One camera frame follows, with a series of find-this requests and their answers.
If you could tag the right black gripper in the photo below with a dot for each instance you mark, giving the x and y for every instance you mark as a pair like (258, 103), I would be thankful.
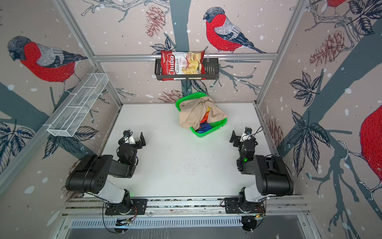
(244, 142)

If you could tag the green plastic basket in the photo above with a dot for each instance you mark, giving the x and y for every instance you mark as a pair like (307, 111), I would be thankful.
(215, 126)

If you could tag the beige drawstring shorts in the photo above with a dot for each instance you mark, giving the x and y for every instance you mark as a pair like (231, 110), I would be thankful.
(193, 112)

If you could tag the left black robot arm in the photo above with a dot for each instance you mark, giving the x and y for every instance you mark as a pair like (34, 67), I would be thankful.
(90, 176)

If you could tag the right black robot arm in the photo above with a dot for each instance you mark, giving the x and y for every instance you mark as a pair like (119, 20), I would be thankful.
(272, 178)

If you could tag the rainbow coloured shorts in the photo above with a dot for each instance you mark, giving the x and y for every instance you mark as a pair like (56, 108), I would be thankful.
(204, 125)

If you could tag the red cassava chips bag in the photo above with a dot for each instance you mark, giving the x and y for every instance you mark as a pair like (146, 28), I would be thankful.
(175, 63)

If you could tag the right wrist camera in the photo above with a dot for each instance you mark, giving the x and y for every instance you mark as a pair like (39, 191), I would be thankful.
(247, 134)

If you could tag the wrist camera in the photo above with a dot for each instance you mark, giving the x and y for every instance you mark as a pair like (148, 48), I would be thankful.
(130, 141)
(247, 134)

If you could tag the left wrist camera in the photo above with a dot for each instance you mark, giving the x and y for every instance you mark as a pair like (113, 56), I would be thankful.
(130, 141)

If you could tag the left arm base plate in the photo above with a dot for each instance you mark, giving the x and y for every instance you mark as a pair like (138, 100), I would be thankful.
(131, 207)

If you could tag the black wire wall basket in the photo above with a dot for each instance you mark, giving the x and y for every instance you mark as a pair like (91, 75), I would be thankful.
(211, 68)

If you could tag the white wire mesh shelf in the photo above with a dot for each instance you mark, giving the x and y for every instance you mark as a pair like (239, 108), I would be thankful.
(79, 102)

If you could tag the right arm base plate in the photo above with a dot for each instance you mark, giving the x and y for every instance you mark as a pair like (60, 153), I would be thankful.
(234, 205)

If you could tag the aluminium mounting rail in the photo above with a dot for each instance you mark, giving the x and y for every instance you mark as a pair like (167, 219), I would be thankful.
(212, 206)

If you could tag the white vented cable duct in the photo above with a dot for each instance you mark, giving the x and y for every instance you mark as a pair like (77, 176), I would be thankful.
(158, 222)

